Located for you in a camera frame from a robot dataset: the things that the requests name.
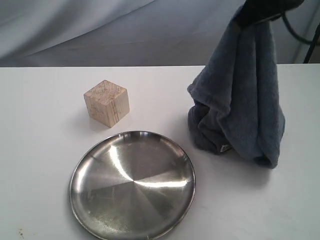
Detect black stand pole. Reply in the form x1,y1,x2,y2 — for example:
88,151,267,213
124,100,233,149
303,30,319,64

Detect grey terry towel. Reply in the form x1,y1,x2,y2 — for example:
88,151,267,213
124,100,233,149
187,20,286,169

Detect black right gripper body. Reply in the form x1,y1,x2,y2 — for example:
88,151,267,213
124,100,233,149
236,0,304,26

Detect light wooden cube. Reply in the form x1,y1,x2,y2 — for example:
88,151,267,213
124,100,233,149
83,80,130,128

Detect white backdrop cloth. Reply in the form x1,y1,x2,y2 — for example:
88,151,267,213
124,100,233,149
0,0,320,68

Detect round stainless steel plate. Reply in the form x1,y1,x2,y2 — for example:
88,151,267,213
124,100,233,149
68,130,196,240

